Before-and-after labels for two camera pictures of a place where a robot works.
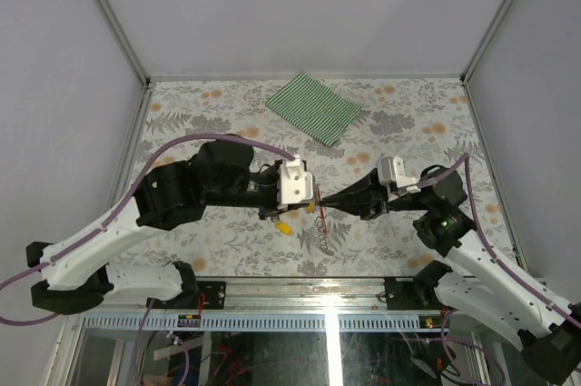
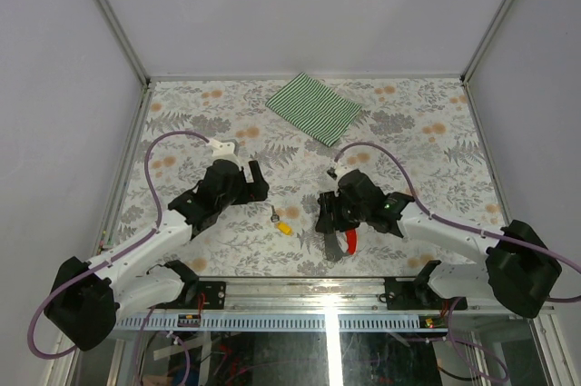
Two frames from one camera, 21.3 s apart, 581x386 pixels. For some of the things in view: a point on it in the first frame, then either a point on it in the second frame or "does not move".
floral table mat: (427, 120) does not move
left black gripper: (274, 210) -> (256, 191)
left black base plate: (210, 295) does not move
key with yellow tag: (284, 228) does not move
